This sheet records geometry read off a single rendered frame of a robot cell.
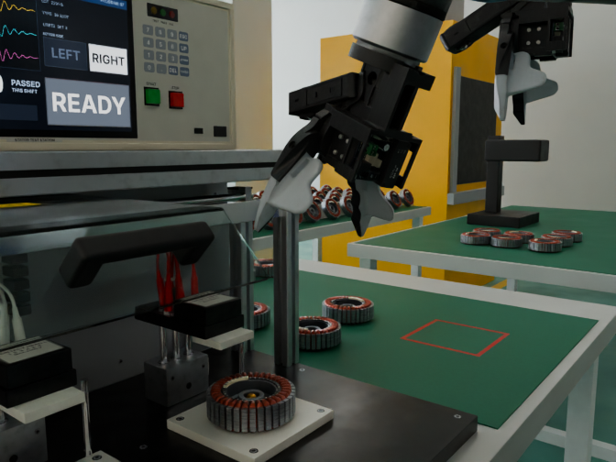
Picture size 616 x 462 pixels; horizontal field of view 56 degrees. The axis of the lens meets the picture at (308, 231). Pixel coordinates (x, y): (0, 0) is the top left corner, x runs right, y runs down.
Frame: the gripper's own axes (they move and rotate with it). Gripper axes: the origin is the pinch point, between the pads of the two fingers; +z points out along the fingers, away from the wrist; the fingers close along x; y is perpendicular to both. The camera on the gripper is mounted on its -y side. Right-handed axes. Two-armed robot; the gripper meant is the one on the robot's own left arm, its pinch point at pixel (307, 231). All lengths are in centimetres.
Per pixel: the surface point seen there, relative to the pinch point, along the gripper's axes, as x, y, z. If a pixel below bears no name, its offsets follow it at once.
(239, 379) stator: 1.8, -4.6, 24.3
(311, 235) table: 127, -138, 69
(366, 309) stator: 47, -26, 30
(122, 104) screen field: -13.9, -23.6, -4.0
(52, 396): -23.0, -0.9, 19.7
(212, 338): -2.8, -6.9, 19.1
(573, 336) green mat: 73, 3, 19
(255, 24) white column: 207, -372, 2
